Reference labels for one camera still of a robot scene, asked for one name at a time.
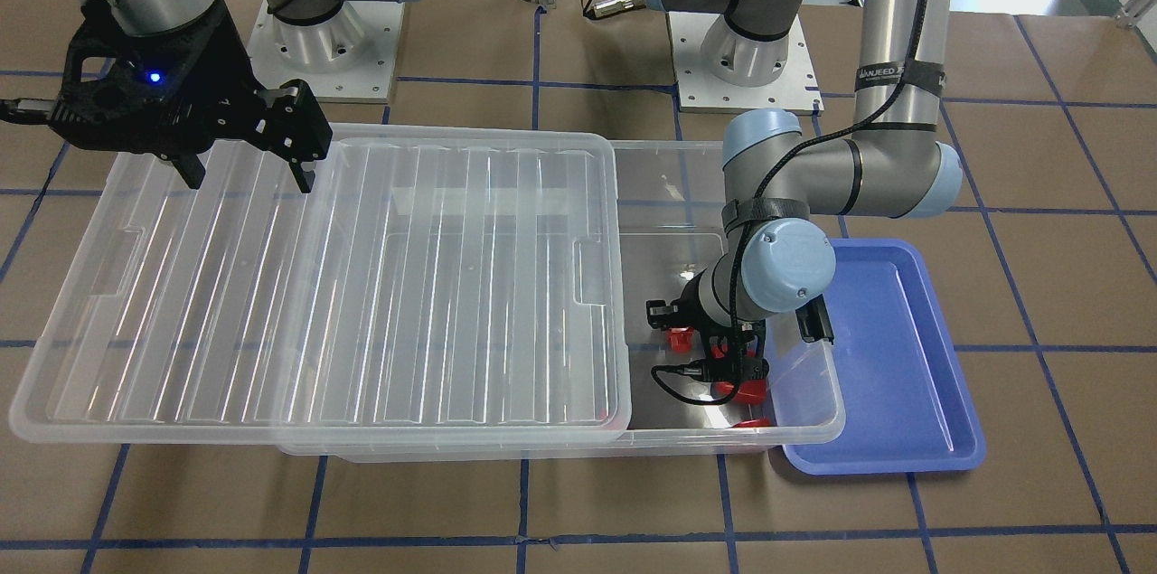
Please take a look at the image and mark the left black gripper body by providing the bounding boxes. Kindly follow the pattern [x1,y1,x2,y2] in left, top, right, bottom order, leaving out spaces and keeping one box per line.
[644,299,832,383]

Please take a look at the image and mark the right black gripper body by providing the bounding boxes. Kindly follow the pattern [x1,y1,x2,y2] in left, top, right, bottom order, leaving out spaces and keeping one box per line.
[47,0,266,159]

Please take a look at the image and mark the red block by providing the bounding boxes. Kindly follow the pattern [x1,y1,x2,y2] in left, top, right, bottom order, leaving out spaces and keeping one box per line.
[712,380,768,406]
[732,418,773,428]
[664,328,697,354]

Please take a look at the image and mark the clear plastic storage box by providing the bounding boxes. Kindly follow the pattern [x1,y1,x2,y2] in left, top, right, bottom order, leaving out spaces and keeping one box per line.
[283,142,837,463]

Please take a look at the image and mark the blue plastic tray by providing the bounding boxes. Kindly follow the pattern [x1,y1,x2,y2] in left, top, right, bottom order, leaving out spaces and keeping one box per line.
[766,238,987,474]

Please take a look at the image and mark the clear plastic box lid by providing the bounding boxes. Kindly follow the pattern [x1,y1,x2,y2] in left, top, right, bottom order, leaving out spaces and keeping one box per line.
[12,124,631,454]

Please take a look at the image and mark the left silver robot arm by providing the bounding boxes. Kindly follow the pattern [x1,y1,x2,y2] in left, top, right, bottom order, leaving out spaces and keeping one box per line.
[644,0,963,393]

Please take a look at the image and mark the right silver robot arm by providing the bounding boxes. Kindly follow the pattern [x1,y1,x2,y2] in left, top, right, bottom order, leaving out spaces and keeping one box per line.
[3,0,418,193]

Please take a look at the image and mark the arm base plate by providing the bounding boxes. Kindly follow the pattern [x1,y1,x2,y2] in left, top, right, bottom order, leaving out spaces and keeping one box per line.
[668,12,825,115]
[246,2,406,104]

